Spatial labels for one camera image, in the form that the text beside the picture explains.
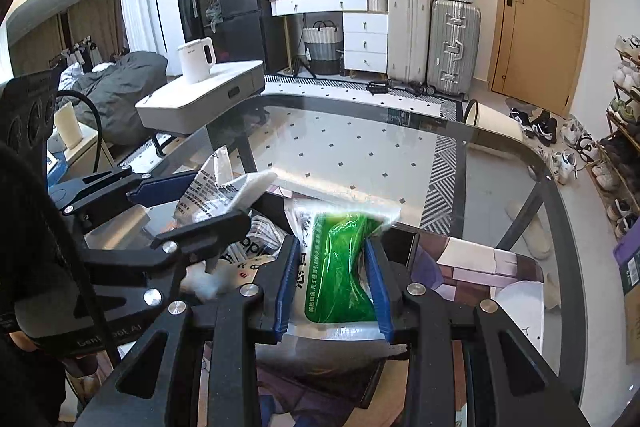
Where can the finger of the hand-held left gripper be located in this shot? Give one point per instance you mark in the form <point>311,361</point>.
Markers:
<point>160,190</point>
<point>210,232</point>

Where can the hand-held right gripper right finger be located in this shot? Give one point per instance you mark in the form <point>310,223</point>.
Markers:
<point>376,287</point>

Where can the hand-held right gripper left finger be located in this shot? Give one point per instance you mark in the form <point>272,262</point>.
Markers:
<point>286,292</point>

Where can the green packet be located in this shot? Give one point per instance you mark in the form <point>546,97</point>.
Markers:
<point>340,277</point>

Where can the grey printed plastic bag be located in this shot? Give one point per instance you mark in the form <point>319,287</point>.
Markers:
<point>210,192</point>

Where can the black cardboard box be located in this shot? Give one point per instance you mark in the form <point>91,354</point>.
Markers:
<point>402,247</point>

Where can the white foam piece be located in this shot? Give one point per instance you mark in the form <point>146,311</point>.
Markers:
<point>210,282</point>

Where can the person's left hand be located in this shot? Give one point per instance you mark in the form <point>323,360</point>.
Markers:
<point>80,364</point>

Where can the white side cabinet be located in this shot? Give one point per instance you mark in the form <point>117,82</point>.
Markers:
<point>200,99</point>

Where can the printed desk mat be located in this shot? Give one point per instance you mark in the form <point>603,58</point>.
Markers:
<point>475,267</point>

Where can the grey duvet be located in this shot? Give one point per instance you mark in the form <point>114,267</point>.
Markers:
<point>120,92</point>

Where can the white electric kettle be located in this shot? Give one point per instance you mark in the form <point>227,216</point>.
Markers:
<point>192,62</point>

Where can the white diamond patterned rug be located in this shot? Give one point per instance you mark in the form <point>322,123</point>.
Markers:
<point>350,147</point>

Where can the beige slipper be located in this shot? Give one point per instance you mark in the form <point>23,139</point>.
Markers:
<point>552,292</point>

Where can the brown curtain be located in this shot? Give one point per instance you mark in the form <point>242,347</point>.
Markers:
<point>45,42</point>

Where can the white curtain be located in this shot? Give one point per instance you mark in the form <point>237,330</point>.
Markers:
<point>140,2</point>

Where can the woven basket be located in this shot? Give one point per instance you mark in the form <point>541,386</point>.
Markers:
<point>322,49</point>

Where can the scattered sneakers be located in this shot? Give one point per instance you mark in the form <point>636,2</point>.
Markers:
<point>545,127</point>

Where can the white dresser with drawers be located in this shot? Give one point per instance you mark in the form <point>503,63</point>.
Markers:
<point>365,37</point>

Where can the silver suitcase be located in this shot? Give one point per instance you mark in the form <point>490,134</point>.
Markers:
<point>452,47</point>

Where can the white suitcase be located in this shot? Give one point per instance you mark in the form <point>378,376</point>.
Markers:
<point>409,37</point>

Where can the dark green box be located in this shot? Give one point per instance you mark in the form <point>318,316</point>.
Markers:
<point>631,282</point>

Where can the wooden shoe rack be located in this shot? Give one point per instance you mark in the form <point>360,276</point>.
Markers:
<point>612,142</point>

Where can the rows of assorted shoes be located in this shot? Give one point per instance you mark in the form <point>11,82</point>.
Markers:
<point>625,77</point>

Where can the wooden door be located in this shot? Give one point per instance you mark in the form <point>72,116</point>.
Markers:
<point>545,7</point>

